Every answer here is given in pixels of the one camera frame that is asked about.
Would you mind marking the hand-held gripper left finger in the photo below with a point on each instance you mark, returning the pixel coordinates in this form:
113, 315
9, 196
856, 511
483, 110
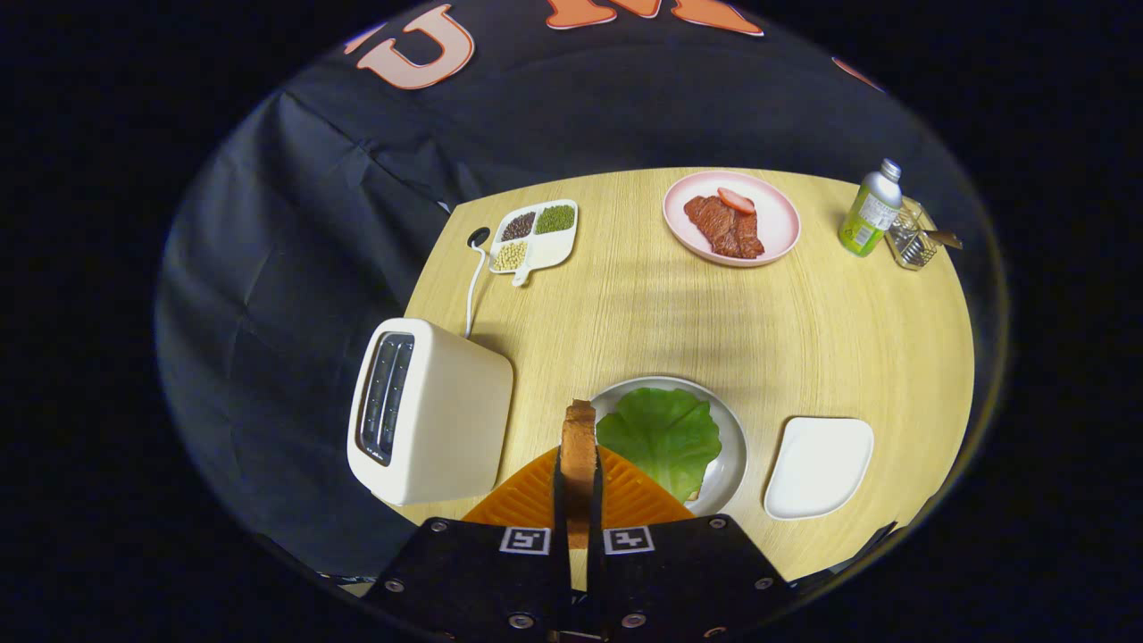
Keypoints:
560, 500

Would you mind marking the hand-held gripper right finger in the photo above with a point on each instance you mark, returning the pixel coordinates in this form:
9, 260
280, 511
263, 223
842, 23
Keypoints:
595, 500

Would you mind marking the browned toast slice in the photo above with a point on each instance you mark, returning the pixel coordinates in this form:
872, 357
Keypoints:
579, 455

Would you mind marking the green lettuce leaf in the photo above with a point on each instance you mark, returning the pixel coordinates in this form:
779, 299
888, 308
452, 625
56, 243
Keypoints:
661, 438

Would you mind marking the white toaster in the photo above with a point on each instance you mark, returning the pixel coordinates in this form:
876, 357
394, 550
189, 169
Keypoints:
455, 420

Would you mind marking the round white plate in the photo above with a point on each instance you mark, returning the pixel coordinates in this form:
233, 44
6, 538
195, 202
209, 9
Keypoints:
733, 446

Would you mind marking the rounded square white plate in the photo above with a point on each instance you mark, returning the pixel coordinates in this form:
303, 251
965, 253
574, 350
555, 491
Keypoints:
817, 469

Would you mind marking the white divided bean dish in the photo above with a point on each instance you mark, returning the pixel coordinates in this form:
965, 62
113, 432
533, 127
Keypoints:
549, 250

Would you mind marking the brown braised meat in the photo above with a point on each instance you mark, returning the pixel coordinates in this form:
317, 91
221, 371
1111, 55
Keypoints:
723, 228

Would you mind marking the red sausage slice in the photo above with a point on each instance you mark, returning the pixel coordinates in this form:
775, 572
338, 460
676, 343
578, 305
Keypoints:
736, 201

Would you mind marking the pink plate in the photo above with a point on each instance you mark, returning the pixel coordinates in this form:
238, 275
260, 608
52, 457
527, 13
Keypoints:
779, 225

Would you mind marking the silver bottle green label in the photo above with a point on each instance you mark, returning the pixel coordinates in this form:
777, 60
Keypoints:
871, 214

